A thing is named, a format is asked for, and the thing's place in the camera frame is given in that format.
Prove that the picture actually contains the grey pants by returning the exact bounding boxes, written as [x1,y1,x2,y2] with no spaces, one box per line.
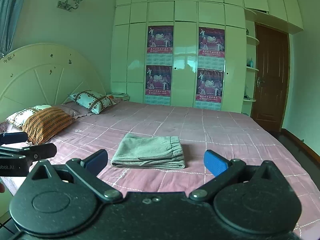
[111,133,185,170]

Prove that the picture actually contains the pink quilted bedspread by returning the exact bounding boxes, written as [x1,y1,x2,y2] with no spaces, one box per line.
[10,102,319,239]

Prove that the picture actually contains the pink flat pillow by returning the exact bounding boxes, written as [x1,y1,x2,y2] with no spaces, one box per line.
[55,101,94,119]

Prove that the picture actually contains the white dotted pillow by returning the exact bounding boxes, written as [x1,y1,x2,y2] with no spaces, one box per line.
[5,105,51,128]

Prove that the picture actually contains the white bed headboard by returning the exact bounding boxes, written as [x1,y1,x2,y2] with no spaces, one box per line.
[1,43,106,121]

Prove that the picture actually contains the upper right poster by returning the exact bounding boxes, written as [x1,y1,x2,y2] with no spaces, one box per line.
[199,27,225,58]

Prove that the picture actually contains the brown wooden door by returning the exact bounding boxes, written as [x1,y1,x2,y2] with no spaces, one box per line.
[251,23,290,134]

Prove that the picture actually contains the poster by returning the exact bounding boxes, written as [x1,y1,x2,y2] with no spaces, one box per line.
[145,65,172,97]
[195,68,224,103]
[199,27,225,58]
[147,25,174,54]

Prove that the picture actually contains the grey curtain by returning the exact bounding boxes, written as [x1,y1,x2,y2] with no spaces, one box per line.
[0,0,24,58]

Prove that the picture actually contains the white wardrobe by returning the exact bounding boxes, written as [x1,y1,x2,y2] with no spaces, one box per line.
[111,0,303,113]

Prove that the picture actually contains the orange striped pillow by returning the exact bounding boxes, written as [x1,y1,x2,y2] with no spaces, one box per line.
[22,107,75,145]

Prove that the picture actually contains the lower left poster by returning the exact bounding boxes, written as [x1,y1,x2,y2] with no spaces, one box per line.
[145,65,172,97]

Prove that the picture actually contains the upper left poster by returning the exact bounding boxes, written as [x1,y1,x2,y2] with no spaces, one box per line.
[147,25,174,54]

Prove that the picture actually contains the corner shelf unit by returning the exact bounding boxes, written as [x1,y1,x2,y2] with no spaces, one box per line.
[241,21,260,116]

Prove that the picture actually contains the lower right poster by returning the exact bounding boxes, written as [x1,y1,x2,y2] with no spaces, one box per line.
[195,68,224,103]

